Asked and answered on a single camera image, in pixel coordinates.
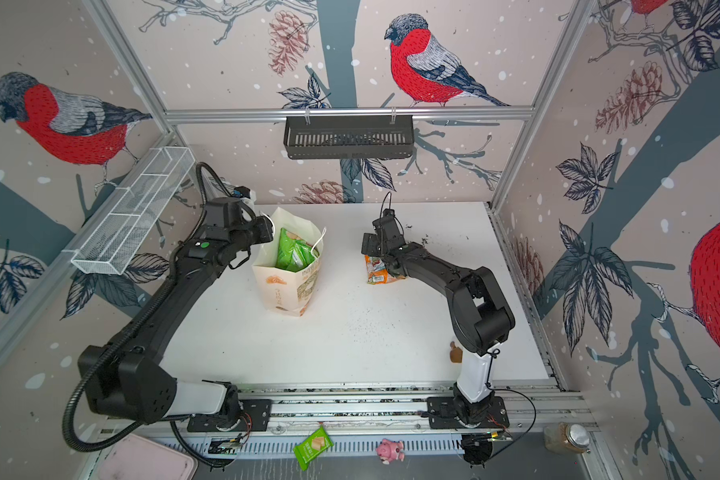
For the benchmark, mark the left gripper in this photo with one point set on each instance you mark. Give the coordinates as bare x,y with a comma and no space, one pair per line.
265,225

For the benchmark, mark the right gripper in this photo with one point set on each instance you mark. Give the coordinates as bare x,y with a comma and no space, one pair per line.
373,240

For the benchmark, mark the green snack packet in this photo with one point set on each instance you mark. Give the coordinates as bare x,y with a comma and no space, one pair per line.
294,253
312,447

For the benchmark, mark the beige paper bag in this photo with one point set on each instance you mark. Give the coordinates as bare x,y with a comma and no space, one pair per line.
283,291

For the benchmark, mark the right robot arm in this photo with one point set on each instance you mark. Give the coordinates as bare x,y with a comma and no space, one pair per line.
479,312

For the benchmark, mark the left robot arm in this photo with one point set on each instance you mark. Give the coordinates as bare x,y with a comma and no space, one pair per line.
124,378

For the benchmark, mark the black hanging metal shelf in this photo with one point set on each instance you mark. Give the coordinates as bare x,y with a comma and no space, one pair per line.
349,137

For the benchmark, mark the brown white plush toy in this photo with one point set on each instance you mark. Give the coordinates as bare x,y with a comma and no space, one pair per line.
455,353

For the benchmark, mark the pink pig toy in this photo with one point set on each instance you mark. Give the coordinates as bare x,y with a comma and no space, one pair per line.
389,451

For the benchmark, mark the pink tray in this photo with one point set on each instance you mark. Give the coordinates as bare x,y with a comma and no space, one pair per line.
137,458

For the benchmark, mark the glass jar with lid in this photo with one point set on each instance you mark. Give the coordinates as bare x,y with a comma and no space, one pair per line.
567,438

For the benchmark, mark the white wire mesh basket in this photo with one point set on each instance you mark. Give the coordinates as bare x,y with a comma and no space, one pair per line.
118,236

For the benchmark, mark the aluminium horizontal frame bar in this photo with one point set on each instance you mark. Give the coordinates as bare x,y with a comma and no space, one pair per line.
215,116

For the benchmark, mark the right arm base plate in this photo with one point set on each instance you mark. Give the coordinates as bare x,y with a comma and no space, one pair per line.
456,412

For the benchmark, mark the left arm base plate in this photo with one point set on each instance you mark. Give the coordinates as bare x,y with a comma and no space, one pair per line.
246,416

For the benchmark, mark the aluminium rail frame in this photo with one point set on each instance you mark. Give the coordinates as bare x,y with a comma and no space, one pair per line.
358,419

